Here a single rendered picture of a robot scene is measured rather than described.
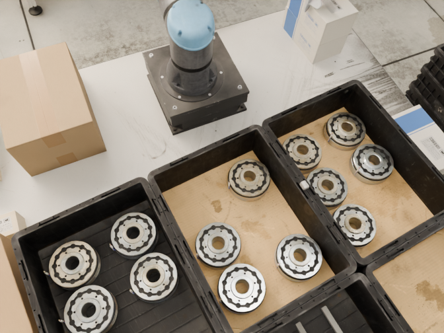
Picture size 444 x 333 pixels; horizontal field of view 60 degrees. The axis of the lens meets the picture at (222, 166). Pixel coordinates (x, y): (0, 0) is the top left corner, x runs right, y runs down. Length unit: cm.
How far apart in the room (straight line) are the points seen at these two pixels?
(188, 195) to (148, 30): 168
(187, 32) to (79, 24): 168
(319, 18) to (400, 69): 130
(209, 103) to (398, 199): 57
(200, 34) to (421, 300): 80
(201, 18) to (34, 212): 68
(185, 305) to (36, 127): 59
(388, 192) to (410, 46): 173
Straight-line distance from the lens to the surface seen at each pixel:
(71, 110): 111
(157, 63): 123
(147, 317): 90
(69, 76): 118
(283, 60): 140
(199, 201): 95
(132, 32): 251
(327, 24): 129
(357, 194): 103
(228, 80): 119
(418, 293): 101
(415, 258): 103
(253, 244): 92
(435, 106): 189
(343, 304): 94
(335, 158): 106
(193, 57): 105
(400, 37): 272
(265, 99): 128
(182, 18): 102
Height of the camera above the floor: 171
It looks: 63 degrees down
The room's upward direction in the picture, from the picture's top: 4 degrees clockwise
